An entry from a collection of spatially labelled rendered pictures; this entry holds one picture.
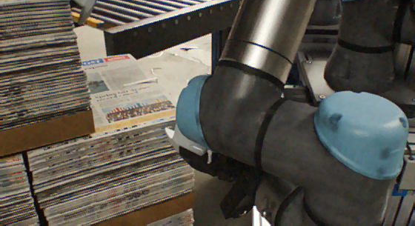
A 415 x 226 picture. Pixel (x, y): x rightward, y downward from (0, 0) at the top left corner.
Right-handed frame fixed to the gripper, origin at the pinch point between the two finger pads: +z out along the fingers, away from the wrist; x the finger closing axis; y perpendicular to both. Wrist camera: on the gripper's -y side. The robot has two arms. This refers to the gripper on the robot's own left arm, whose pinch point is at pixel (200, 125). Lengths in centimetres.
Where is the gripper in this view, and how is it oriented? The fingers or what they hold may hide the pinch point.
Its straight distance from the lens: 62.9
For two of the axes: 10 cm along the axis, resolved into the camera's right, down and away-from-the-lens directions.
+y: 0.0, -8.8, -4.8
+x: -8.8, 2.3, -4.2
